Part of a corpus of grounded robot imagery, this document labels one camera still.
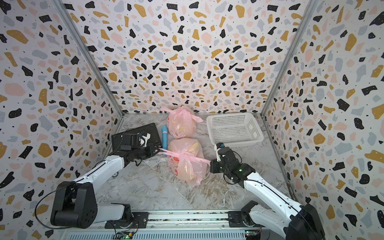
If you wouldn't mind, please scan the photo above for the pink plastic bag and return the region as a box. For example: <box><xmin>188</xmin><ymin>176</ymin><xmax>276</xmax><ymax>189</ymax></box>
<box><xmin>161</xmin><ymin>138</ymin><xmax>211</xmax><ymax>186</ymax></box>
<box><xmin>161</xmin><ymin>106</ymin><xmax>203</xmax><ymax>139</ymax></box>

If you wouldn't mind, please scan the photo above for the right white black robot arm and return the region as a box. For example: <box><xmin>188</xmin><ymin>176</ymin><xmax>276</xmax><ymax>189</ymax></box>
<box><xmin>210</xmin><ymin>143</ymin><xmax>325</xmax><ymax>240</ymax></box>

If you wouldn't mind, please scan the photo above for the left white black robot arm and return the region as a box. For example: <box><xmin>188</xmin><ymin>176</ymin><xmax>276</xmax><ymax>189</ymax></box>
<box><xmin>50</xmin><ymin>132</ymin><xmax>162</xmax><ymax>229</ymax></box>

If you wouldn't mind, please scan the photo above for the black flat case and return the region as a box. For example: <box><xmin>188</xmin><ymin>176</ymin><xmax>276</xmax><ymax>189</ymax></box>
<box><xmin>112</xmin><ymin>123</ymin><xmax>162</xmax><ymax>151</ymax></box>

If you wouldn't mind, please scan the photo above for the light blue cylinder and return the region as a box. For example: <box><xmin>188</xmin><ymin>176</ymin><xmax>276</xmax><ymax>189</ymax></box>
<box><xmin>162</xmin><ymin>125</ymin><xmax>168</xmax><ymax>142</ymax></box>

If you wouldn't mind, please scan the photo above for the white plastic basket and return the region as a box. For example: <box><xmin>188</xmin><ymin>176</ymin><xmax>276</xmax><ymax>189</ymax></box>
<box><xmin>207</xmin><ymin>113</ymin><xmax>264</xmax><ymax>148</ymax></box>

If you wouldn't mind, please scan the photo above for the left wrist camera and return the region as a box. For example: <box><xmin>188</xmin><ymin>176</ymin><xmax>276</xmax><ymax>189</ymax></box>
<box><xmin>140</xmin><ymin>132</ymin><xmax>151</xmax><ymax>147</ymax></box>

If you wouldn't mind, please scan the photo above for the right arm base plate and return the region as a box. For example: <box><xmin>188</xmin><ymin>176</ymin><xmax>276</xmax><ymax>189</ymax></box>
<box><xmin>228</xmin><ymin>211</ymin><xmax>256</xmax><ymax>228</ymax></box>

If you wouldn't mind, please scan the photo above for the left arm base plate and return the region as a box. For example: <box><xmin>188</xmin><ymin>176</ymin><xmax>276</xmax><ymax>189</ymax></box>
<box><xmin>104</xmin><ymin>212</ymin><xmax>149</xmax><ymax>230</ymax></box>

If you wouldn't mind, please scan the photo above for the aluminium front rail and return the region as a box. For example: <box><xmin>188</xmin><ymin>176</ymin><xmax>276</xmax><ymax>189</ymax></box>
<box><xmin>58</xmin><ymin>210</ymin><xmax>285</xmax><ymax>240</ymax></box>

